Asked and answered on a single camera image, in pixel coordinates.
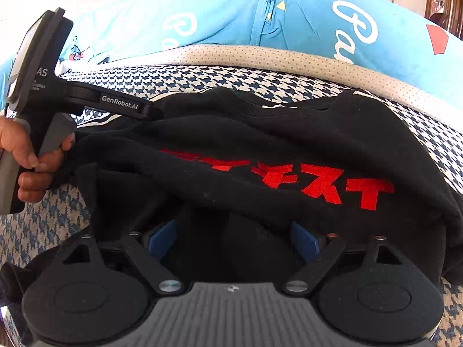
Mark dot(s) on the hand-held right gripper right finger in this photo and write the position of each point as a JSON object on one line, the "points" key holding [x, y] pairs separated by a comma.
{"points": [[305, 242]]}

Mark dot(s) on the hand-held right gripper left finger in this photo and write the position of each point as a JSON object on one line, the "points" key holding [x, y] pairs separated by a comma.
{"points": [[164, 240]]}

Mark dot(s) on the black t-shirt with red print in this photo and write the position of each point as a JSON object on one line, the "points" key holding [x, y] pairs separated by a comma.
{"points": [[289, 144]]}

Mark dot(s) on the person's left hand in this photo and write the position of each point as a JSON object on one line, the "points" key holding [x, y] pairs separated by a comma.
{"points": [[36, 173]]}

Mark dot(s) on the beige dotted sheet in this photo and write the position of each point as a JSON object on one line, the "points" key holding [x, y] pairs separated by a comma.
{"points": [[253, 56]]}

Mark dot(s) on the blue printed cushion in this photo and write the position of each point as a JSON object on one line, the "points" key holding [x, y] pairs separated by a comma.
{"points": [[235, 18]]}

